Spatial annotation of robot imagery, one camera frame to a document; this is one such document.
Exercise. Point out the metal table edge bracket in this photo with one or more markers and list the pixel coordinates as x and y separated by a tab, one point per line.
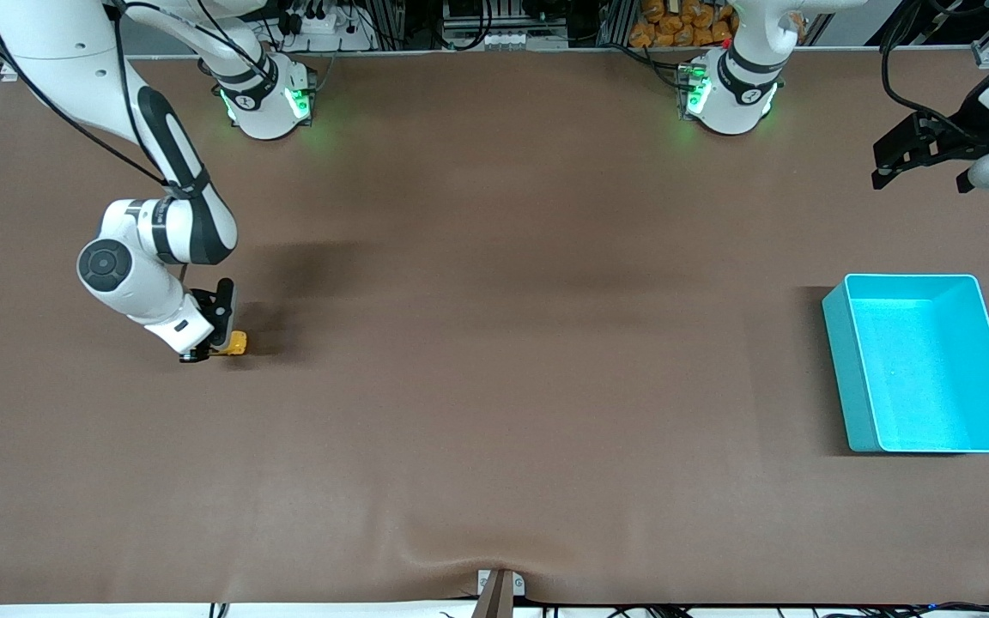
499	592

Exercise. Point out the white power strip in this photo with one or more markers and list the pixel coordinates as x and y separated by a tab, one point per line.
323	26

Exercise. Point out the orange packaged items pile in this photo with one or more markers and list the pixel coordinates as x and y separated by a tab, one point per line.
675	26

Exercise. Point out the brown table mat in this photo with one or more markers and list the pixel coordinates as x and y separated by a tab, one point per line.
494	343

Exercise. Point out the teal plastic bin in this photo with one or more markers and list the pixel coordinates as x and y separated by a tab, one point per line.
924	378

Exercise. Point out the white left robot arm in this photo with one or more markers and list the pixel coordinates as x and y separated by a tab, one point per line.
743	94

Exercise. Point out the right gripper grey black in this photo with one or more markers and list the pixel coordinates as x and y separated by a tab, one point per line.
224	307

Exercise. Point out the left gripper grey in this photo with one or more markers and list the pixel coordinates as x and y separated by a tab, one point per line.
964	136

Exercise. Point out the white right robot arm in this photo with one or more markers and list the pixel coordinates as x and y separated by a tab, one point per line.
130	287

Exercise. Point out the yellow beetle toy car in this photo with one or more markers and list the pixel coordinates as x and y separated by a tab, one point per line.
239	343

